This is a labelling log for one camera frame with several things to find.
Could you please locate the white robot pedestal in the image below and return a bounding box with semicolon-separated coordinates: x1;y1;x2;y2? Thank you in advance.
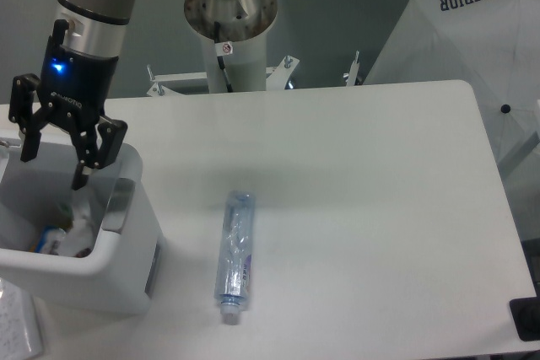
184;0;278;94

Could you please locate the white tissue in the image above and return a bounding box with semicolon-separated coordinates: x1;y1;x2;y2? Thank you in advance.
57;187;99;258

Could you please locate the black pedestal cable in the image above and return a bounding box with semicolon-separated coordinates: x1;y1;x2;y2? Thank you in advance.
213;21;235;94

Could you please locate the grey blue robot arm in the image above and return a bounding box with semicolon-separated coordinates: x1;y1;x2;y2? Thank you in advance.
8;0;278;190

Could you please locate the black device at edge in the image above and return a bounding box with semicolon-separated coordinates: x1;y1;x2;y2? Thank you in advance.
510;297;539;341

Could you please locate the white trash can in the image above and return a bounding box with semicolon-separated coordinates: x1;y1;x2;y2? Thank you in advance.
1;129;164;314

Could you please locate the colourful snack package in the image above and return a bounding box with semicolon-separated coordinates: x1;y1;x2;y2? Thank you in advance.
29;225;67;255

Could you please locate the white paper sheet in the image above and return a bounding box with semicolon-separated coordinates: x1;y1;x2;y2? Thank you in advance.
1;279;44;359

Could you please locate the white metal bracket frame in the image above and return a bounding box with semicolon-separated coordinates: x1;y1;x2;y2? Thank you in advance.
146;51;365;97

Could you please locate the white superior umbrella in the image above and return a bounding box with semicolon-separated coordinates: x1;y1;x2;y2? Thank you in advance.
362;0;540;175

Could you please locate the crushed clear plastic bottle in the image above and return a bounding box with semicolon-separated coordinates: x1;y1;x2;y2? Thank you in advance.
214;191;256;325

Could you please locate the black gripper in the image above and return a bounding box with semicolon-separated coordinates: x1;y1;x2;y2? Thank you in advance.
8;19;128;191

